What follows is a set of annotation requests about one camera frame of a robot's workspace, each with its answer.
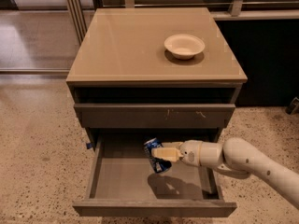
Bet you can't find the white paper bowl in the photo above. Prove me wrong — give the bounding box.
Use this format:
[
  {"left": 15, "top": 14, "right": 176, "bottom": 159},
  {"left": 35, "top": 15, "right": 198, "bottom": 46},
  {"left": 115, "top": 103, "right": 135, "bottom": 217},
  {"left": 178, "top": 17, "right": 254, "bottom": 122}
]
[{"left": 164, "top": 34, "right": 206, "bottom": 60}]

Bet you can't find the blue pepsi can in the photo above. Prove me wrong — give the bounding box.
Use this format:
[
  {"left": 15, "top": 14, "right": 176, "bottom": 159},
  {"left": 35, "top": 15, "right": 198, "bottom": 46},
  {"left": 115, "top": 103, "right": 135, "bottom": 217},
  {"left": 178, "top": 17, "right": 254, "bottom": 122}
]
[{"left": 144, "top": 138, "right": 172, "bottom": 174}]

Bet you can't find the grey top drawer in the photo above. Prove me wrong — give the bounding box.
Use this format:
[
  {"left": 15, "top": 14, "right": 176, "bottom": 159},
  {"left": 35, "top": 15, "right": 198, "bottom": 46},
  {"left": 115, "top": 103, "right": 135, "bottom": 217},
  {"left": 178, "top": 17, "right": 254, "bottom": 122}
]
[{"left": 74, "top": 104, "right": 235, "bottom": 129}]

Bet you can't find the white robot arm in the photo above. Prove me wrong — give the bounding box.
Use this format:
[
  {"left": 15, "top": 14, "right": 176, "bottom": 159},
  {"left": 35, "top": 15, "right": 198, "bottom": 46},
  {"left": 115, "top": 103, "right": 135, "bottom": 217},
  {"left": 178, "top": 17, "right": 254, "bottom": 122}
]
[{"left": 149, "top": 137, "right": 299, "bottom": 208}]

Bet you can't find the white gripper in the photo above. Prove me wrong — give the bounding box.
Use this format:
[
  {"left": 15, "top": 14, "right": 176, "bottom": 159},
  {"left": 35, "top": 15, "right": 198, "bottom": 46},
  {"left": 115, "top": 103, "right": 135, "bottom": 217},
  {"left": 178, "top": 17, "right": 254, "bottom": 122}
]
[{"left": 151, "top": 140, "right": 223, "bottom": 167}]

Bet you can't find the dark object on floor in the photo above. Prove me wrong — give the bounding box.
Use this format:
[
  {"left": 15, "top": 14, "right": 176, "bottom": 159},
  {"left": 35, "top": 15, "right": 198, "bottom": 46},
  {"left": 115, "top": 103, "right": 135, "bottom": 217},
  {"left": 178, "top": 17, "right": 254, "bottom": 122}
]
[{"left": 286, "top": 97, "right": 299, "bottom": 115}]

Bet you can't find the open middle drawer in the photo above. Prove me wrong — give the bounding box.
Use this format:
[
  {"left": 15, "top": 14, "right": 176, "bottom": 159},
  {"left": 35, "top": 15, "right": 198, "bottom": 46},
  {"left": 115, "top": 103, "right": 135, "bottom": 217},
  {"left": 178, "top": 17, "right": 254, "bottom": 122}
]
[{"left": 73, "top": 135, "right": 236, "bottom": 217}]

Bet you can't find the blue tape piece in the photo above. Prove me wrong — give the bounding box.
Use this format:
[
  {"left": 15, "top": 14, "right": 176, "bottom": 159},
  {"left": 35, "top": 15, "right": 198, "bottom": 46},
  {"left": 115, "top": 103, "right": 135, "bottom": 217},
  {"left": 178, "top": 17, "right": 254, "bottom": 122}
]
[{"left": 86, "top": 143, "right": 93, "bottom": 149}]

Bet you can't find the grey drawer cabinet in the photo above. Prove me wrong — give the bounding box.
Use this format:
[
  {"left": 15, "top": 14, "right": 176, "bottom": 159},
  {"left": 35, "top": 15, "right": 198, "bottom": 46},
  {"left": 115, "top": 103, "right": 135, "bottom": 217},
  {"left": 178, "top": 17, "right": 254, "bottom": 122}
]
[{"left": 66, "top": 7, "right": 247, "bottom": 142}]

